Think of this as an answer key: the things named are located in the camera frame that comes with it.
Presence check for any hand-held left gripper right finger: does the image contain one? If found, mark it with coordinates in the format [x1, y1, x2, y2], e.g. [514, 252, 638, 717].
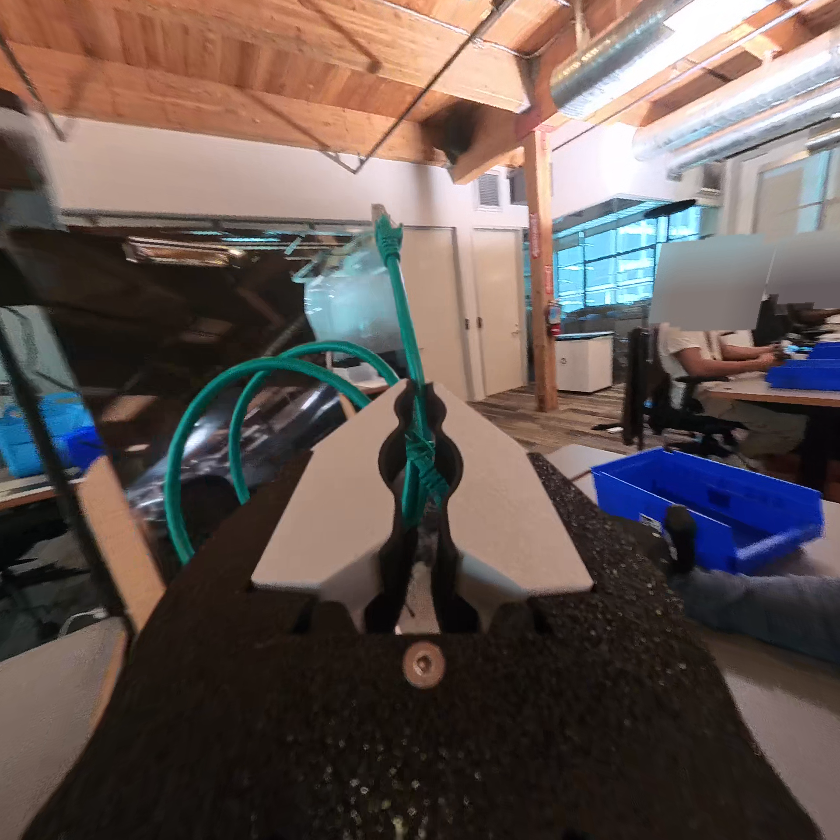
[423, 382, 595, 636]

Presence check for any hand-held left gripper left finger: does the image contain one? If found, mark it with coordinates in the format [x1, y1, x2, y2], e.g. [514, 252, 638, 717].
[251, 379, 421, 636]

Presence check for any blue bin with tag sticker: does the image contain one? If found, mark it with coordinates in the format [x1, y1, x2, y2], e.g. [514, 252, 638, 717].
[591, 448, 824, 575]

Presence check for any green ethernet cable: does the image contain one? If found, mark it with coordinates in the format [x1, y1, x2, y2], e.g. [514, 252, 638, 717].
[164, 203, 454, 565]

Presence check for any black office chair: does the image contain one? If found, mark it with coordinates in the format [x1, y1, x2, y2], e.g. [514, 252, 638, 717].
[622, 327, 746, 454]

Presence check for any white door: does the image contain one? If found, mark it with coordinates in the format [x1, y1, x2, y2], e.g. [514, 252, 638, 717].
[471, 226, 529, 398]
[400, 225, 470, 401]

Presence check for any wooden post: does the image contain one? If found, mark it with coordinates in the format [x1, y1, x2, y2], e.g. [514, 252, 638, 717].
[521, 128, 559, 413]

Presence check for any large silver air duct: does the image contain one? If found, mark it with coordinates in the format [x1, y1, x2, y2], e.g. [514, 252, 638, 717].
[550, 0, 697, 119]

